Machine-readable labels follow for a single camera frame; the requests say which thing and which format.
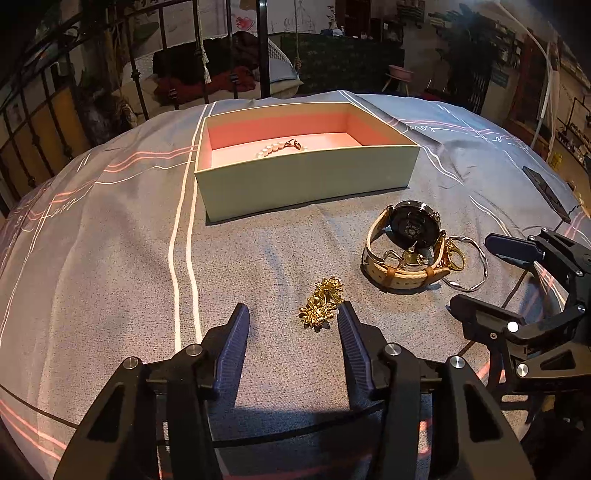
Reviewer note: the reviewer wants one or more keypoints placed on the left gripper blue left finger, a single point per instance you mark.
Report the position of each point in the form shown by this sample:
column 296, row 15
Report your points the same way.
column 224, row 348

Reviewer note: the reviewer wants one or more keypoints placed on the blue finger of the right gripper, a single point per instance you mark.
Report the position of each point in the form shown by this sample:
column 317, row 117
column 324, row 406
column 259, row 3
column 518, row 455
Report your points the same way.
column 482, row 322
column 517, row 252

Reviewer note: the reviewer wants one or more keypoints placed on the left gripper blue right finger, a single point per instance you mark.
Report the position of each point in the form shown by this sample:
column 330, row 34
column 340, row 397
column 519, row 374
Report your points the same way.
column 368, row 372

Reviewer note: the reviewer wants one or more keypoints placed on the thin silver bangle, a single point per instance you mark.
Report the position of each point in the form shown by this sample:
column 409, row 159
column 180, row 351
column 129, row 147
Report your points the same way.
column 475, row 273

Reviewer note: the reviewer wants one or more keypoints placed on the gold flower brooch cluster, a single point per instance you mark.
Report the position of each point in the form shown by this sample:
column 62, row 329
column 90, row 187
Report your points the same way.
column 323, row 305

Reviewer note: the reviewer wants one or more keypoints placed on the wristwatch with tan leather strap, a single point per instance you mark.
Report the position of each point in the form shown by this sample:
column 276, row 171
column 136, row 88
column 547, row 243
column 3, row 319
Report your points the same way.
column 405, row 248

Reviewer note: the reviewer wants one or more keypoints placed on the black smartphone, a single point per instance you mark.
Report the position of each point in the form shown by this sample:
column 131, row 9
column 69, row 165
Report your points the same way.
column 547, row 193

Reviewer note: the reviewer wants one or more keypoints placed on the grey striped bed cover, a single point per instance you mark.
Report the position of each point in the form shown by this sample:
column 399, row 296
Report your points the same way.
column 114, row 257

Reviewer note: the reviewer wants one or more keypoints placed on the open pink-lined cardboard box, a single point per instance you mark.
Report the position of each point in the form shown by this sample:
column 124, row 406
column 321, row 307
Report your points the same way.
column 268, row 158

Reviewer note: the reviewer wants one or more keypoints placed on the pink stool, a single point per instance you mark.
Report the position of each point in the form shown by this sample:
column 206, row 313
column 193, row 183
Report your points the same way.
column 402, row 76

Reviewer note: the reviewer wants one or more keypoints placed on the dark green patterned sofa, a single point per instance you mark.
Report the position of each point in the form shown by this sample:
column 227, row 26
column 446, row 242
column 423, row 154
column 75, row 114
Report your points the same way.
column 340, row 63

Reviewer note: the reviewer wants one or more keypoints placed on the red cloth on chair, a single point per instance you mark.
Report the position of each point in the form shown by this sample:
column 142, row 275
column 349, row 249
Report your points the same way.
column 180, row 89

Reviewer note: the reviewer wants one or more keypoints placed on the white wicker hanging chair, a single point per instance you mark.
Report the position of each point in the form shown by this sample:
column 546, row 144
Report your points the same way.
column 284, row 83

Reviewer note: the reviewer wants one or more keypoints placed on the black iron bed frame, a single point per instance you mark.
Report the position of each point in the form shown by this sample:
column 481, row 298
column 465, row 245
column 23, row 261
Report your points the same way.
column 60, row 103

